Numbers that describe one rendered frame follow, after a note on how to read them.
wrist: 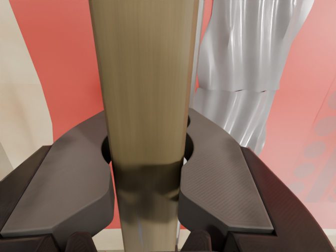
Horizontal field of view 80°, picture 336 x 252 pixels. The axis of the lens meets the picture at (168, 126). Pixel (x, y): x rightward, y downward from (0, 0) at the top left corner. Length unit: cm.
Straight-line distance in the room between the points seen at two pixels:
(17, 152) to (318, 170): 32
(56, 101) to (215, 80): 14
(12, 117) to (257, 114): 22
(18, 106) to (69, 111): 4
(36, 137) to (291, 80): 24
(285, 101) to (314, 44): 5
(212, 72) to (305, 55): 7
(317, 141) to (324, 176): 6
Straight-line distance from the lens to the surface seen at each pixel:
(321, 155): 27
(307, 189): 31
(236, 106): 19
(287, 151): 25
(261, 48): 18
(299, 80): 21
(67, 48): 18
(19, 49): 20
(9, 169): 27
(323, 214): 36
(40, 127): 22
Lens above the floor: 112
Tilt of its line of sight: 59 degrees down
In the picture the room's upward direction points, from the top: 176 degrees clockwise
